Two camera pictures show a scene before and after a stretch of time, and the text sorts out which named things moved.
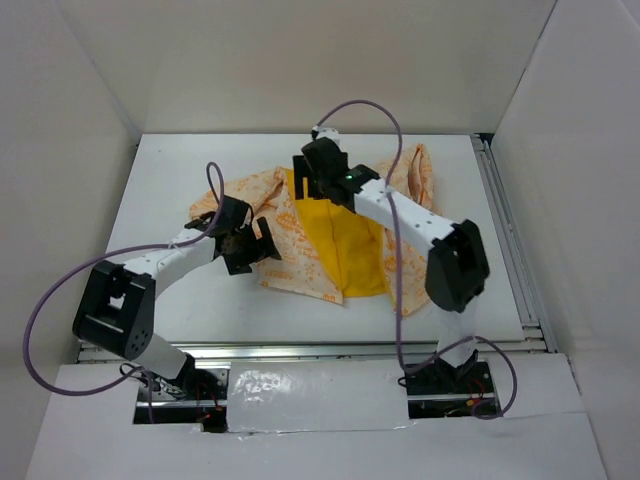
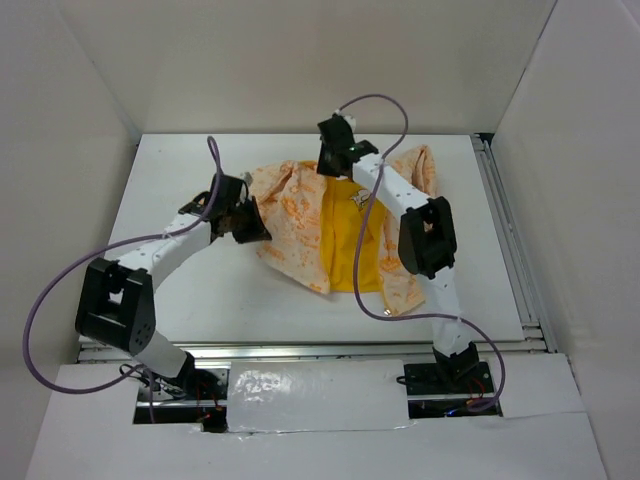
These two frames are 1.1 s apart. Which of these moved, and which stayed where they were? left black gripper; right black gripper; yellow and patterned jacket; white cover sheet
Moved: right black gripper; left black gripper
Stayed: yellow and patterned jacket; white cover sheet
